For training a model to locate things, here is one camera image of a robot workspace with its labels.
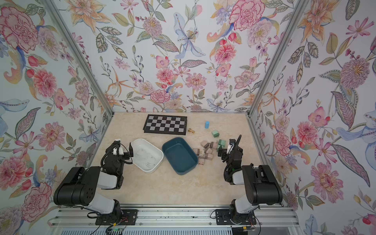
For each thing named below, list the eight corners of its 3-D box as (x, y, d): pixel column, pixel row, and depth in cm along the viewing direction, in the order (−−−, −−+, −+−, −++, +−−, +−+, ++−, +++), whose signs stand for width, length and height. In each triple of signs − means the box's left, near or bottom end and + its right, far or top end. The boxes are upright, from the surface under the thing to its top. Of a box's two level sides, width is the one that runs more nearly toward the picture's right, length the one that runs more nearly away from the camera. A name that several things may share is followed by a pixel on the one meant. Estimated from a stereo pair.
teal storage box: (178, 179, 89) (178, 175, 84) (160, 148, 102) (159, 144, 98) (200, 165, 95) (200, 161, 90) (179, 138, 108) (179, 133, 103)
